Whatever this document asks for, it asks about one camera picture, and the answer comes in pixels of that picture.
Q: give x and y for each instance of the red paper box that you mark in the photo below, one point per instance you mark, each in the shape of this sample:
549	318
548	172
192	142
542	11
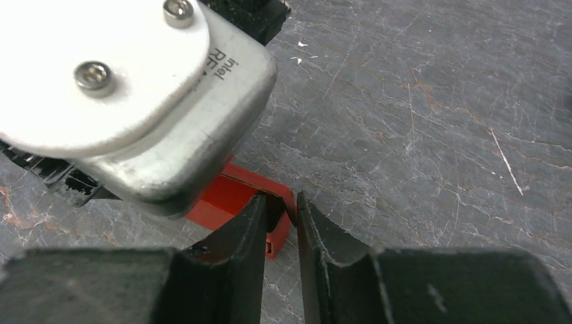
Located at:
226	196

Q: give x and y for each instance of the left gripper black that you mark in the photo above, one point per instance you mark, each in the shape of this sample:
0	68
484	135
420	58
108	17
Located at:
62	176

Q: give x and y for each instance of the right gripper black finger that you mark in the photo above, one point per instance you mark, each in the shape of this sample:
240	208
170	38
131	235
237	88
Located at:
346	281

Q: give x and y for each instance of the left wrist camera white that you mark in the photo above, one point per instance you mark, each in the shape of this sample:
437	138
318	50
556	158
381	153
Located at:
125	89

